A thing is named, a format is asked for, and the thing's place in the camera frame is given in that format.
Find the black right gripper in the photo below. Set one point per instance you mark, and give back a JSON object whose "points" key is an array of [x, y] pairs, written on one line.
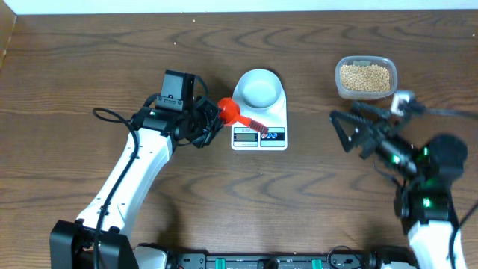
{"points": [[373, 131]]}

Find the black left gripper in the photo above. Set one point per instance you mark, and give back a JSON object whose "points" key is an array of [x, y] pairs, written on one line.
{"points": [[214, 122]]}

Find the red measuring scoop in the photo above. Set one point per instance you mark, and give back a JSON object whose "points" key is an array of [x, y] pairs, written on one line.
{"points": [[230, 114]]}

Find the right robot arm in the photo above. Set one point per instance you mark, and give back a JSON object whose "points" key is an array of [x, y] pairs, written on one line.
{"points": [[423, 201]]}

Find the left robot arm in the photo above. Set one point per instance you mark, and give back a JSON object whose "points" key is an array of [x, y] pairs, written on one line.
{"points": [[100, 236]]}

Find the white bowl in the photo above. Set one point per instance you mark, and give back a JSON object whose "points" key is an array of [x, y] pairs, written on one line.
{"points": [[259, 88]]}

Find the clear plastic soybean container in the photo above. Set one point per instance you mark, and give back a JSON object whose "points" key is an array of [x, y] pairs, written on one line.
{"points": [[365, 77]]}

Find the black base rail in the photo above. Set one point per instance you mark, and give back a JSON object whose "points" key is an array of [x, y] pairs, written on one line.
{"points": [[339, 257]]}

